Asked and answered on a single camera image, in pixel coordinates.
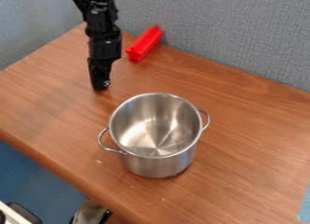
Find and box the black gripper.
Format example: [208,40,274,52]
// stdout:
[87,31,123,91]

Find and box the red plastic block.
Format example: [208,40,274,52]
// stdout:
[126,24,164,62]

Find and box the stainless steel pot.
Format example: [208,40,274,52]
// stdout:
[101,93,212,179]

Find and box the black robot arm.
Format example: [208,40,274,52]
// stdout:
[73,0,123,91]

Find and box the grey black object under table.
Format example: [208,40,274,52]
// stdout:
[70,199,113,224]

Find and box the white black device corner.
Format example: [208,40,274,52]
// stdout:
[0,200,43,224]

